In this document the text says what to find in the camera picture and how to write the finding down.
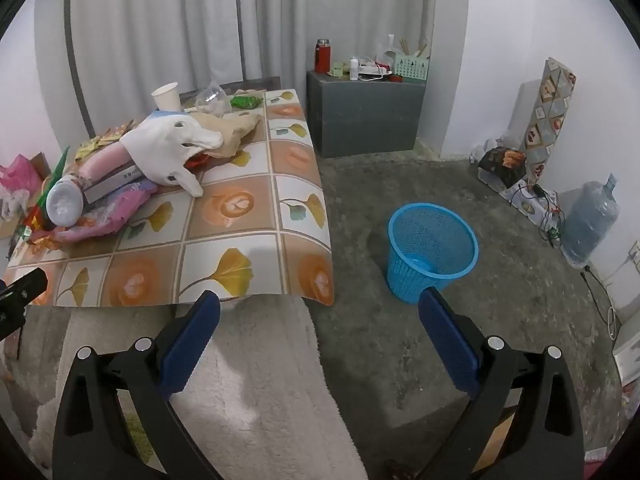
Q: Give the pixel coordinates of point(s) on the grey cardboard box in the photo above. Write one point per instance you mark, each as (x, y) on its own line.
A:
(112, 182)

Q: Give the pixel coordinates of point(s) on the wooden board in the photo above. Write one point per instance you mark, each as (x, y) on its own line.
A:
(495, 437)

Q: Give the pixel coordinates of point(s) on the white crumpled plastic bag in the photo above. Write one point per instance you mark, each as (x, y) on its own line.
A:
(11, 206)

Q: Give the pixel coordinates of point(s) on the brown cardboard box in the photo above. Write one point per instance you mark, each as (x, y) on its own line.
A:
(41, 164)

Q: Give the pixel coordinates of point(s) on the small green snack packet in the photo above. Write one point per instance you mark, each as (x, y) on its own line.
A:
(246, 102)

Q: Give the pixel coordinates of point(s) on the large green snack bag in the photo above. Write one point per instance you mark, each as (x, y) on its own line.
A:
(59, 170)

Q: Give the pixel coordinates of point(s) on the pink flowered snack bag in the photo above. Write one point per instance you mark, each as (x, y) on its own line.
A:
(95, 222)

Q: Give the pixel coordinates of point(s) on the grey cabinet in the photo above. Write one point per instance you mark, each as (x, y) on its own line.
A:
(365, 115)

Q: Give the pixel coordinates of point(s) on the green plastic basket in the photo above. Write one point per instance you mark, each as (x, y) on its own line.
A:
(412, 67)

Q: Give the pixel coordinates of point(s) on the small yellow-green box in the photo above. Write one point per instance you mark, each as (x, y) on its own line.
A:
(341, 69)

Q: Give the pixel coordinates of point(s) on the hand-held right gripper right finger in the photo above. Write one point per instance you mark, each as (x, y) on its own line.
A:
(450, 345)

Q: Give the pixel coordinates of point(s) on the clear water jug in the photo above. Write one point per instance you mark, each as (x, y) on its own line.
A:
(590, 220)

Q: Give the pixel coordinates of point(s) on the blue plastic basket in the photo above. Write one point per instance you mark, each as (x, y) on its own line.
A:
(415, 270)

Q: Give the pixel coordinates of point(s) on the white curtain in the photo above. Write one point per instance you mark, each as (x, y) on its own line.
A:
(200, 20)

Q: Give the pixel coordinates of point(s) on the dark brown snack bag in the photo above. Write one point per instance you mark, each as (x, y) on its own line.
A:
(502, 165)

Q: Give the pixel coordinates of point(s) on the small white bottle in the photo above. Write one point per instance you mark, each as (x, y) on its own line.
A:
(354, 69)

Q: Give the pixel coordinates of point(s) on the clear plastic bag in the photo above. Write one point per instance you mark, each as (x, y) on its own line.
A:
(212, 100)

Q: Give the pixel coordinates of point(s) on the white paper cup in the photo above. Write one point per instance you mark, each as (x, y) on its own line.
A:
(166, 96)

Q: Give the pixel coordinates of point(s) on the red thermos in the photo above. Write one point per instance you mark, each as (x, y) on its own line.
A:
(322, 57)

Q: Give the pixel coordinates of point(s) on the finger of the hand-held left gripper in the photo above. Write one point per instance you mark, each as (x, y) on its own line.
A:
(27, 285)
(11, 322)

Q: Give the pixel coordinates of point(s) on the beige crumpled paper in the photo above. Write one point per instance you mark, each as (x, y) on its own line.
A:
(235, 127)

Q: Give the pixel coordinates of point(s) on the pink plastic bag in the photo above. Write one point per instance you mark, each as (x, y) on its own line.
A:
(17, 175)

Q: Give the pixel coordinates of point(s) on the red snack packet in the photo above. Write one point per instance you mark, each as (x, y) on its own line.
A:
(32, 219)

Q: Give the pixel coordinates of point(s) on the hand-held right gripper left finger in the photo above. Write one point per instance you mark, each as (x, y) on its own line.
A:
(190, 345)

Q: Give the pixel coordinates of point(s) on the pile of small snack packets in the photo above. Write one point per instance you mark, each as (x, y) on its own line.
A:
(102, 140)

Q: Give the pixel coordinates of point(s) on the tile-patterned tablecloth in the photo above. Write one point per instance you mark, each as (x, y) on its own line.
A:
(230, 230)

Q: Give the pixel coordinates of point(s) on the white patterned box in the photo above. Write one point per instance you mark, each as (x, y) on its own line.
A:
(530, 202)

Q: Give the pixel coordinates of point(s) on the white power strip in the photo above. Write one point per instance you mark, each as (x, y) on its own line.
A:
(375, 71)

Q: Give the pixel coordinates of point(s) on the pink soft packet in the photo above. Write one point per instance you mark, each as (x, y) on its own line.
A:
(102, 162)

